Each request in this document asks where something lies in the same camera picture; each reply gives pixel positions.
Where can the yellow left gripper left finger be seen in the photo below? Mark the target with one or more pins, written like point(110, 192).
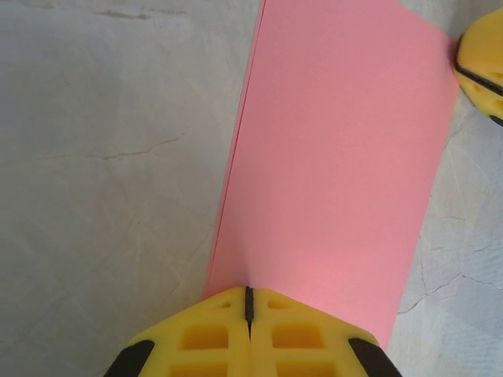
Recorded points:
point(236, 353)

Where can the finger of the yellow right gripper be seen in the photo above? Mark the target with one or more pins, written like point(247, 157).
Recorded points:
point(491, 104)
point(487, 51)

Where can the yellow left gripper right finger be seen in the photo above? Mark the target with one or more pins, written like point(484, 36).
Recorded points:
point(263, 353)

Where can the pink paper sheet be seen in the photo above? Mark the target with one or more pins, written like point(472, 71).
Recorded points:
point(334, 157)

